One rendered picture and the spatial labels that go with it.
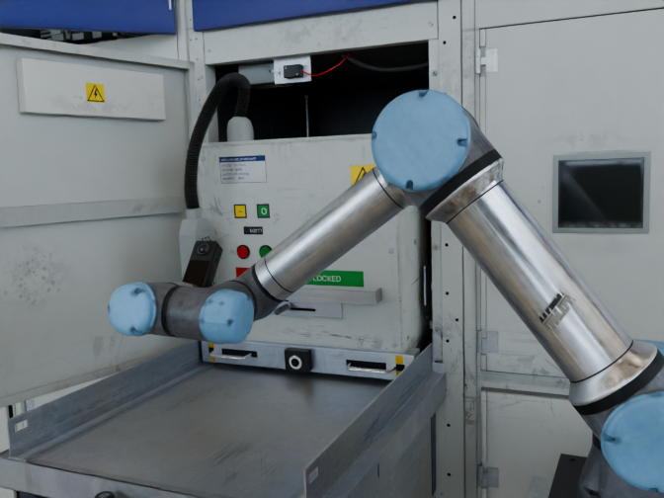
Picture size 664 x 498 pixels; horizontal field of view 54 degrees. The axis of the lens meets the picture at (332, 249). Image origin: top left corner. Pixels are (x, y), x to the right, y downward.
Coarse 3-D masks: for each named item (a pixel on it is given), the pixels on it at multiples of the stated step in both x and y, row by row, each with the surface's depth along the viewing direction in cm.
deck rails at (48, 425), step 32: (192, 352) 157; (96, 384) 128; (128, 384) 136; (160, 384) 145; (416, 384) 138; (32, 416) 114; (64, 416) 120; (96, 416) 127; (384, 416) 118; (32, 448) 113; (352, 448) 103; (320, 480) 92
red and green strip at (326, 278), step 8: (240, 272) 152; (328, 272) 143; (336, 272) 143; (344, 272) 142; (352, 272) 141; (360, 272) 140; (312, 280) 145; (320, 280) 145; (328, 280) 144; (336, 280) 143; (344, 280) 142; (352, 280) 142; (360, 280) 141
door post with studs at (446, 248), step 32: (448, 0) 139; (448, 32) 140; (448, 64) 140; (448, 256) 145; (448, 288) 146; (448, 320) 147; (448, 352) 148; (448, 384) 149; (448, 416) 150; (448, 448) 151; (448, 480) 152
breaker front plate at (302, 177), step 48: (240, 144) 146; (288, 144) 142; (336, 144) 137; (240, 192) 149; (288, 192) 144; (336, 192) 139; (240, 240) 151; (384, 240) 137; (336, 288) 143; (384, 288) 139; (288, 336) 151; (336, 336) 146; (384, 336) 141
